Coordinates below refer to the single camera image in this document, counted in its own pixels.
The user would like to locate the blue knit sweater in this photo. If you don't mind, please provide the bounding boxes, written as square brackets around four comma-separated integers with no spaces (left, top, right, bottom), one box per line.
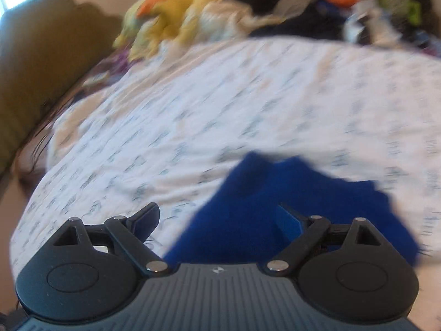
[164,153,419,265]

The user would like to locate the black clothes pile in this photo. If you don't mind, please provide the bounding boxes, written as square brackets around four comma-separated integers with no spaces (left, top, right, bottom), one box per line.
[232,0,345,40]

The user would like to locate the white script-print bedspread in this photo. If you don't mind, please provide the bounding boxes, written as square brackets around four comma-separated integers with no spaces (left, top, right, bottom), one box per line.
[10,38,440,274]

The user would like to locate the yellow floral quilt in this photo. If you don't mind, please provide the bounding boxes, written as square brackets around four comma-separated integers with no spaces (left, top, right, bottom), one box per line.
[112,0,256,62]

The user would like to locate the crumpled silver wrappers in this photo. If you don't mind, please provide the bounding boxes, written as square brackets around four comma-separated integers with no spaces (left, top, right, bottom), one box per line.
[342,0,401,49]

